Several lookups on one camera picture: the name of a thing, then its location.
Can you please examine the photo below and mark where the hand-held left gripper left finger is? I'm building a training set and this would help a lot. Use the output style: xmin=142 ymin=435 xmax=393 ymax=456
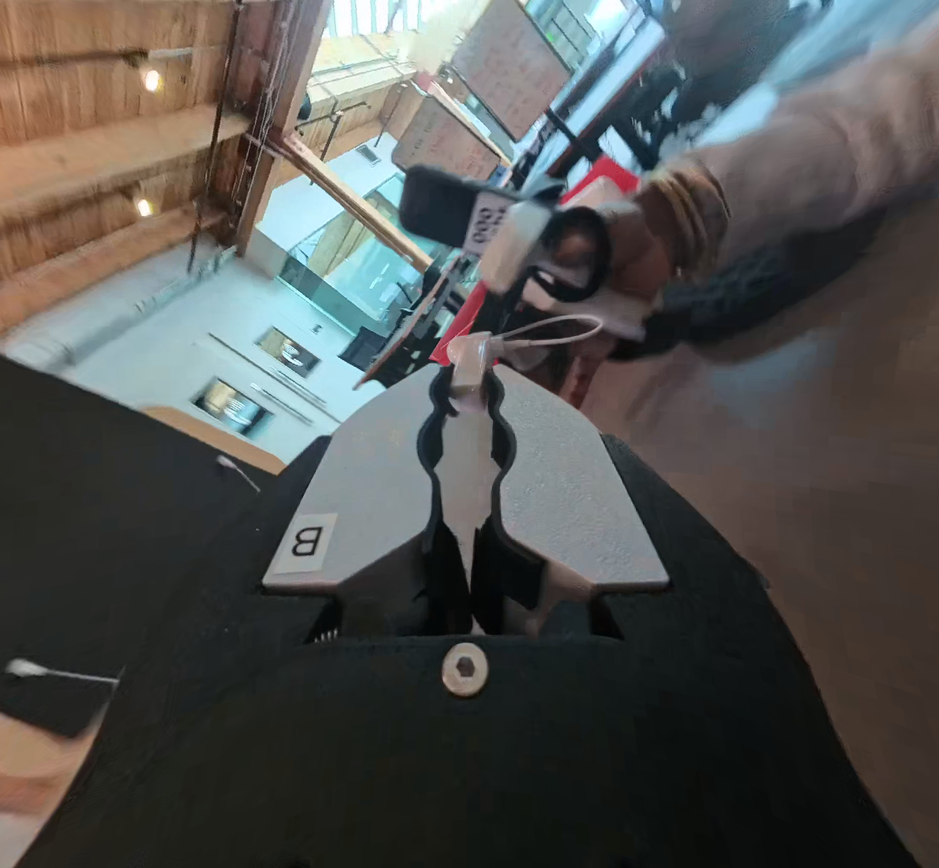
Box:
xmin=261 ymin=366 xmax=472 ymax=636

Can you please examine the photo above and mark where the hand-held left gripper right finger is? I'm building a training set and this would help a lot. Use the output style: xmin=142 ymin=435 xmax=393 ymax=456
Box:
xmin=475 ymin=366 xmax=671 ymax=636

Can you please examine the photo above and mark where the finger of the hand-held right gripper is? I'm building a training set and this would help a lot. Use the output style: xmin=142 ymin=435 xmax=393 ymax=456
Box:
xmin=480 ymin=202 xmax=555 ymax=297

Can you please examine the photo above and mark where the short white cable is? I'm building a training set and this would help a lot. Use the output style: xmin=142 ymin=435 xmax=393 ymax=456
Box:
xmin=446 ymin=315 xmax=604 ymax=415

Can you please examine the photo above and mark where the person's right forearm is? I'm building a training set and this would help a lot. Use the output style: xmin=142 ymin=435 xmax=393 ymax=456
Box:
xmin=653 ymin=39 xmax=939 ymax=282

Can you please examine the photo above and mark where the grey desk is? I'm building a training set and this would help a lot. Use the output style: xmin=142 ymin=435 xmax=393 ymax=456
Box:
xmin=580 ymin=207 xmax=939 ymax=868

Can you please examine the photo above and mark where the person's right hand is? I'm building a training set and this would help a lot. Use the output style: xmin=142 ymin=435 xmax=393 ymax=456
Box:
xmin=558 ymin=182 xmax=701 ymax=319

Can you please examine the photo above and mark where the handwritten notice board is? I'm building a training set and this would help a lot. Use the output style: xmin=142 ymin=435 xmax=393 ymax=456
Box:
xmin=449 ymin=0 xmax=573 ymax=142
xmin=391 ymin=93 xmax=503 ymax=183

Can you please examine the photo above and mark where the red plastic bin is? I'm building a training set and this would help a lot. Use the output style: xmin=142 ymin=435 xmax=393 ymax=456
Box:
xmin=431 ymin=155 xmax=641 ymax=364

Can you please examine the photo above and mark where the white-tipped thin rod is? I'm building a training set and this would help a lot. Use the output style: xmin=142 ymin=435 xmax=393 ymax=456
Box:
xmin=216 ymin=456 xmax=263 ymax=495
xmin=6 ymin=659 xmax=122 ymax=685

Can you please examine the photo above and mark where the long office table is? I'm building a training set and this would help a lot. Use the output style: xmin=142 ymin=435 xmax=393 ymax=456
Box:
xmin=543 ymin=17 xmax=691 ymax=172

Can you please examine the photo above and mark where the wooden pillar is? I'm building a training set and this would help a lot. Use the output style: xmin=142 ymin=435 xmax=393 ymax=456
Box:
xmin=235 ymin=0 xmax=353 ymax=256

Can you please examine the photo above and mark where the black board wooden edge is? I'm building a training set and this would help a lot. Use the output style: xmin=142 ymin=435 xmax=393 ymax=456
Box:
xmin=0 ymin=354 xmax=331 ymax=825

